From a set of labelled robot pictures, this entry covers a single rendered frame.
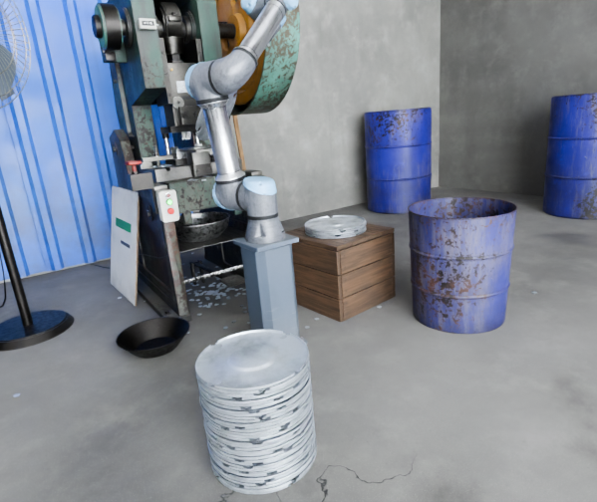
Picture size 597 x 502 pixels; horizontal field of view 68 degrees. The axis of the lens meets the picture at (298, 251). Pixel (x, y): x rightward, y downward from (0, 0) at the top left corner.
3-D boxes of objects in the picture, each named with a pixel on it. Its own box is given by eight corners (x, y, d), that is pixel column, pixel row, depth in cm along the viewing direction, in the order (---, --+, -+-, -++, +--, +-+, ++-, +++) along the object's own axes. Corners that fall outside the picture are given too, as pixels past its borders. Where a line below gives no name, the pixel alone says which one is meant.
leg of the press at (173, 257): (192, 320, 210) (160, 124, 184) (169, 328, 204) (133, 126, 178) (143, 274, 285) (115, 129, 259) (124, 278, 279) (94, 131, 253)
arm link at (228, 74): (228, 70, 138) (290, -26, 156) (204, 75, 144) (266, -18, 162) (248, 99, 146) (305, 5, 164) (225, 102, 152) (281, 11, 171)
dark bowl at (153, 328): (202, 349, 182) (200, 333, 180) (128, 375, 167) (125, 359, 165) (178, 324, 207) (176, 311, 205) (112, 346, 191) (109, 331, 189)
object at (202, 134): (197, 151, 200) (195, 151, 200) (235, 115, 212) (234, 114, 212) (195, 108, 174) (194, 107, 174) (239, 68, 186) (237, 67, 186)
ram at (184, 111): (207, 123, 215) (198, 57, 206) (177, 125, 207) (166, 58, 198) (194, 125, 229) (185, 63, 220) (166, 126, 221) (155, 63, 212)
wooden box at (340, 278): (396, 296, 217) (394, 227, 207) (341, 322, 194) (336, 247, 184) (338, 278, 247) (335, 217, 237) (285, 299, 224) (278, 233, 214)
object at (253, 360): (330, 347, 116) (329, 344, 116) (257, 405, 94) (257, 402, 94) (249, 324, 133) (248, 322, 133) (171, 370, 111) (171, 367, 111)
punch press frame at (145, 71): (260, 264, 233) (228, -24, 194) (181, 285, 211) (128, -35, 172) (204, 238, 297) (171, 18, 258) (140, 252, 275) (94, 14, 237)
